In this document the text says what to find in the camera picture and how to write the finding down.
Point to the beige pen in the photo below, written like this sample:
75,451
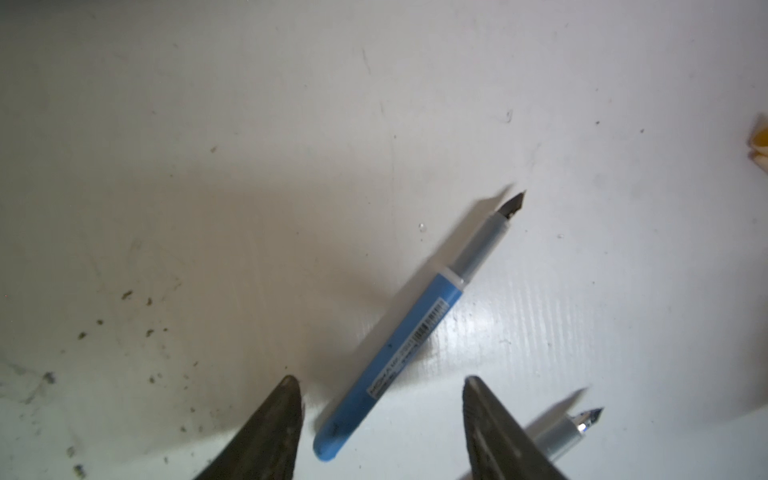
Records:
559,438

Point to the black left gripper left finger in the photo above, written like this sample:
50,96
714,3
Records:
266,446

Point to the beige pen cap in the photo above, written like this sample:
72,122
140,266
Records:
758,143

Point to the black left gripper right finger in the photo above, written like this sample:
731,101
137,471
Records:
498,447

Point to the blue pen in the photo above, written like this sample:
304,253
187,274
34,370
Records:
424,315

